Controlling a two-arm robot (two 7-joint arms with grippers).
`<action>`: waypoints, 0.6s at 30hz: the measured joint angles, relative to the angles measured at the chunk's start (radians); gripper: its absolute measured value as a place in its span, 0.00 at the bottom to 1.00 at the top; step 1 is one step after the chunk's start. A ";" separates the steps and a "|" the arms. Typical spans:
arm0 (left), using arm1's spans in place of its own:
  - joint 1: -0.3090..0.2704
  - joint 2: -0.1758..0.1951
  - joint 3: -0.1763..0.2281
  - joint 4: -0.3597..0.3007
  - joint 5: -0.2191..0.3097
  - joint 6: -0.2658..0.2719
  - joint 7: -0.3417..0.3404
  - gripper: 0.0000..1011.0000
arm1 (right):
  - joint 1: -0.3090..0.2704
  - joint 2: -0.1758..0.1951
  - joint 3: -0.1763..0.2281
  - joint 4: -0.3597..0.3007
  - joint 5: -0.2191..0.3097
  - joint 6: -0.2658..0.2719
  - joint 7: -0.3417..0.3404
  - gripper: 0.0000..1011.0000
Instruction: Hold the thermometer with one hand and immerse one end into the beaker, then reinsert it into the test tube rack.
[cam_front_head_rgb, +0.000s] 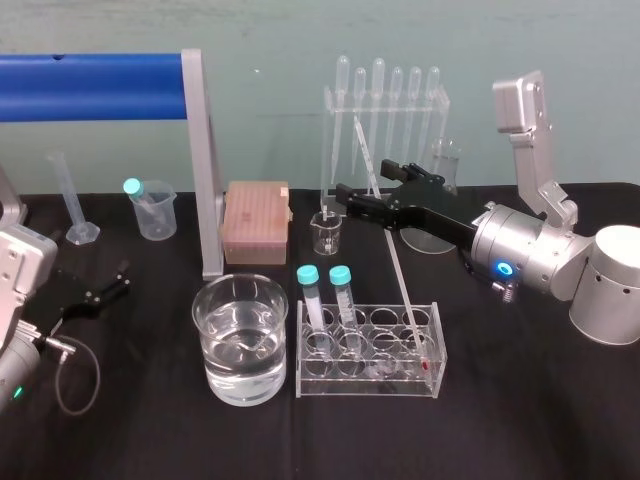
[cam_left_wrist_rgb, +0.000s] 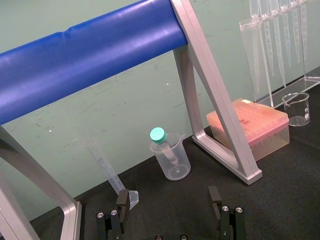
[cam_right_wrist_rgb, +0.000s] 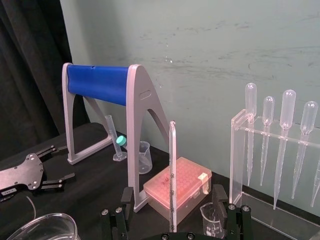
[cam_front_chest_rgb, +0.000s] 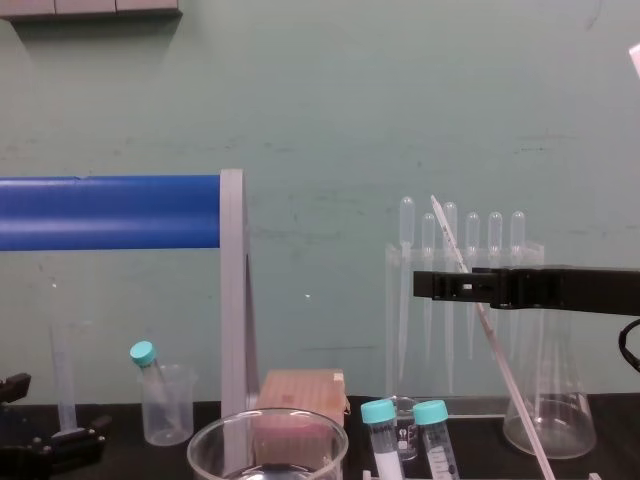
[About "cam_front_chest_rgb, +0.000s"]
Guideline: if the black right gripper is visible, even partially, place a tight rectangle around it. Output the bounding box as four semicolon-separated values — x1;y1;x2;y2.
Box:
413;267;640;317

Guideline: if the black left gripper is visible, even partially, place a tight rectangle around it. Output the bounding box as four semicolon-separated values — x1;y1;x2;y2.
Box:
0;372;114;480

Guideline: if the long glass thermometer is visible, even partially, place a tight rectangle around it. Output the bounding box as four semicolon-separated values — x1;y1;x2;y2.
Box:
430;194;557;480

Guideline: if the clear acrylic pipette rack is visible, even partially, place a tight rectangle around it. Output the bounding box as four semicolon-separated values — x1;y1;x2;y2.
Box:
384;241;547;419

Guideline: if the teal capped centrifuge tube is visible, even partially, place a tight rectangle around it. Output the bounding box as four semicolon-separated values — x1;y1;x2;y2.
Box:
360;398;407;480
128;340;174;432
412;399;462;480

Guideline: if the small clear plastic beaker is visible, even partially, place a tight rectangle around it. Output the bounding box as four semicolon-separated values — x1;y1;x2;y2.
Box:
136;364;197;447

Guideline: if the large clear glass beaker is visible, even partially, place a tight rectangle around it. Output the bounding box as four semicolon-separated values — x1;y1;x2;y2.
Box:
187;407;350;480

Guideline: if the clear plastic graduated cylinder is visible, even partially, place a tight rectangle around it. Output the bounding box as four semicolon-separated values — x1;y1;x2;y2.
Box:
48;279;82;439

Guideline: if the clear plastic transfer pipette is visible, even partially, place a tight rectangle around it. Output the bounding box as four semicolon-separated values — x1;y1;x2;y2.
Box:
420;212;437;372
487;211;504;362
441;201;459;394

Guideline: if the clear glass conical flask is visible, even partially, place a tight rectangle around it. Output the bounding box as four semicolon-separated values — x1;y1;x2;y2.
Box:
502;307;599;460

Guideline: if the brown pipette tip box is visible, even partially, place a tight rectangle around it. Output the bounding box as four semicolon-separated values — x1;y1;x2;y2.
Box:
253;368;352;452

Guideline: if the blue roll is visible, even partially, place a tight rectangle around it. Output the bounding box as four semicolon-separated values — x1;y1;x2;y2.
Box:
0;174;223;252

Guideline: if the grey upright stand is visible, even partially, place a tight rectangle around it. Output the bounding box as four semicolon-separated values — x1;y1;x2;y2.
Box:
219;168;262;469

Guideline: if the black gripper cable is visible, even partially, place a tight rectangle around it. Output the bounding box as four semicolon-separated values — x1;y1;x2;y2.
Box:
617;319;640;374

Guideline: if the grey wall cabinet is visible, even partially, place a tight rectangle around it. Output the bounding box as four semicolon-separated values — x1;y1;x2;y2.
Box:
0;0;183;23

